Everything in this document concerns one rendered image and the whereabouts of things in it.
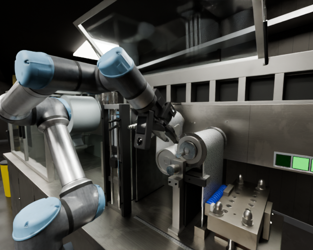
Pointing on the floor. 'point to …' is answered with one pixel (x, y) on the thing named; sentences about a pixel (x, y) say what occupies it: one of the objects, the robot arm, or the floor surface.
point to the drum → (5, 177)
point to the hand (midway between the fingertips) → (170, 142)
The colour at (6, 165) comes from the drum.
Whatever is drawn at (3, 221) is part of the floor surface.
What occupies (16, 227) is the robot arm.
